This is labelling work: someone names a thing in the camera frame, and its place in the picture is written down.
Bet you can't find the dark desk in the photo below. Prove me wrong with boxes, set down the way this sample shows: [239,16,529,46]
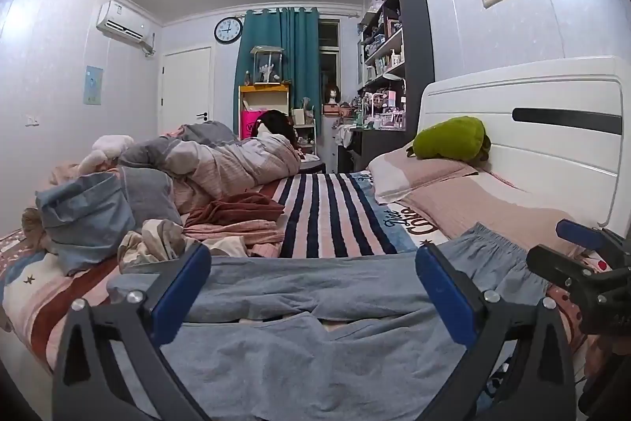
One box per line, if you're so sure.
[335,125,420,172]

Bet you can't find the beige patterned garment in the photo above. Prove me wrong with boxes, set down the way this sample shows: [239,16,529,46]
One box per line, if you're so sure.
[117,219,247,274]

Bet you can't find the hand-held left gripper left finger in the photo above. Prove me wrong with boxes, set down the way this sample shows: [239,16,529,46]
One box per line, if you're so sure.
[52,242,213,421]

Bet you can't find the grey pillow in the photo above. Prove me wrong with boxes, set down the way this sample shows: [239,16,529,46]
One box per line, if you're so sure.
[121,165,183,227]

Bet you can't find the white air conditioner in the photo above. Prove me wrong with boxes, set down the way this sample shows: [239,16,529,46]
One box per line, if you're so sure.
[96,1,156,46]

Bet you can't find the blue-grey pants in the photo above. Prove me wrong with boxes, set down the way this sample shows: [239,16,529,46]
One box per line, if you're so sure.
[106,224,558,421]

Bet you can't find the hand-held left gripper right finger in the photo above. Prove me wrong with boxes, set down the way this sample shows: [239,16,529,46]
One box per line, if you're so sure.
[415,243,577,421]

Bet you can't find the pink grey quilt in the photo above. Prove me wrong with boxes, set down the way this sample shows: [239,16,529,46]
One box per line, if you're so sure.
[118,121,302,215]

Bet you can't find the printed bed sheet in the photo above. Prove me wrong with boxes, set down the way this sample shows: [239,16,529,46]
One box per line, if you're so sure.
[0,172,631,421]

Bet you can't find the teal curtain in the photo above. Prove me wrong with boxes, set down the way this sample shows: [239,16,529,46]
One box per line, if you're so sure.
[233,7,322,155]

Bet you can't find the pink checked garment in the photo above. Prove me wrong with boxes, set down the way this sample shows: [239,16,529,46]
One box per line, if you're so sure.
[183,216,287,259]

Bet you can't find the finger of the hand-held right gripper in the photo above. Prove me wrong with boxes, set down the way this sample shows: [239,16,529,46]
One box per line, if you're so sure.
[526,245,611,303]
[556,219,623,264]

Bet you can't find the glass display case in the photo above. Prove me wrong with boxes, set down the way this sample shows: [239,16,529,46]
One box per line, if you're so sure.
[250,45,286,85]

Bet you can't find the round black wall clock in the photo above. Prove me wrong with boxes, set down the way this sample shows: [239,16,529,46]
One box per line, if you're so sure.
[214,17,244,44]

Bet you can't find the light blue wall poster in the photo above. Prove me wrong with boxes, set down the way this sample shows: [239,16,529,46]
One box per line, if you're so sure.
[84,65,103,106]

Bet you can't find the window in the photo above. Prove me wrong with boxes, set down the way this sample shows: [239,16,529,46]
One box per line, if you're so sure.
[318,19,342,106]

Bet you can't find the black white plush toy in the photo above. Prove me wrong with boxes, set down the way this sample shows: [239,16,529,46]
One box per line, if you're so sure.
[252,109,301,150]

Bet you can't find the yellow shelf unit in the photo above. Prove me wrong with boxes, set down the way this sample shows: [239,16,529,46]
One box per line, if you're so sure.
[239,83,291,140]

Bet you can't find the pale pink plush toy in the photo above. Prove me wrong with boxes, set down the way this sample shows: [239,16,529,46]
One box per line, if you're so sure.
[79,135,135,175]

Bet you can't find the white bed headboard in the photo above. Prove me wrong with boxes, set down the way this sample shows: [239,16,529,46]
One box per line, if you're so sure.
[419,56,631,229]

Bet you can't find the rust red garment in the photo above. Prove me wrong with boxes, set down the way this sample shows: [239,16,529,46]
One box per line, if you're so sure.
[185,191,287,227]

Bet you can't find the blue-grey cloth bundle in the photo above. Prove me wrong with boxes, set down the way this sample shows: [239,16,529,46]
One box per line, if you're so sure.
[35,172,136,276]

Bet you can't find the green plush toy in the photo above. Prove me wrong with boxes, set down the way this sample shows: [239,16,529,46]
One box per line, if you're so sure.
[407,116,492,164]

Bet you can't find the white door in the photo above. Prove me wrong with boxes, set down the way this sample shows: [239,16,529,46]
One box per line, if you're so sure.
[160,47,214,128]

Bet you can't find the striped pink navy blanket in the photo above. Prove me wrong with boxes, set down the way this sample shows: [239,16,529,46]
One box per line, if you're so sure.
[256,172,429,259]

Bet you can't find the pink white pillow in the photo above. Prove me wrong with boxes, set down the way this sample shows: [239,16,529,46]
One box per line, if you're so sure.
[367,150,498,205]

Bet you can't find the pink bag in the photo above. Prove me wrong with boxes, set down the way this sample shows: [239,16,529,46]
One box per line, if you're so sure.
[241,108,269,140]

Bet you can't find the dark tall bookshelf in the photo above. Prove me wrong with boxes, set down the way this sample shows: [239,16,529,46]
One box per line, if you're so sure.
[357,0,435,172]

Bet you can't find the white trolley shelf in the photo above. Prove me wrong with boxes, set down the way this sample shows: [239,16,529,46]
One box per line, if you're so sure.
[291,108,316,155]

